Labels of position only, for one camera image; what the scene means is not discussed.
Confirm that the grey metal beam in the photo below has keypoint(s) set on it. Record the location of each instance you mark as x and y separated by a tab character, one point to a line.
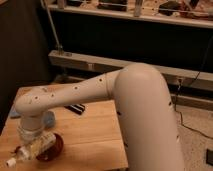
193	79

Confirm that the blue cup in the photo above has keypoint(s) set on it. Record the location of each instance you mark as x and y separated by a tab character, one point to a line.
49	119

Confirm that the black box on floor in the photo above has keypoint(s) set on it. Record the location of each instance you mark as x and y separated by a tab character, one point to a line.
209	157

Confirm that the white plastic bottle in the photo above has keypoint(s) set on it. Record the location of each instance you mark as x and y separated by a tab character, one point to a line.
31	150

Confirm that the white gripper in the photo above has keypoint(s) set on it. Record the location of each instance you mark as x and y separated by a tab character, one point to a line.
30	127

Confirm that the red ceramic bowl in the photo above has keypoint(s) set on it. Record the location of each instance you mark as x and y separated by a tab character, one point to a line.
53	152

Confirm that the dark red chili pepper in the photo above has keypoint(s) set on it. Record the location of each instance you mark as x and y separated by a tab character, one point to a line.
15	150

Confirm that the blue sponge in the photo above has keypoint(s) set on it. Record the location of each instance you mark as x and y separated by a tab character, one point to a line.
13	114

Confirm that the metal pole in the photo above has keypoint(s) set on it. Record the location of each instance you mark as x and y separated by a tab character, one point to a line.
59	47

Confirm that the black rectangular box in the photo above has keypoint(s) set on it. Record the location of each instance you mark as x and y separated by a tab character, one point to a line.
77	108

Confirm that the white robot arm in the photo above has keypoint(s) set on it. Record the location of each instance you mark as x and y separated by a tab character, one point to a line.
143	102

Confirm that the wooden shelf with clutter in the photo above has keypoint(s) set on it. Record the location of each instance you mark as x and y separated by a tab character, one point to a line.
192	13

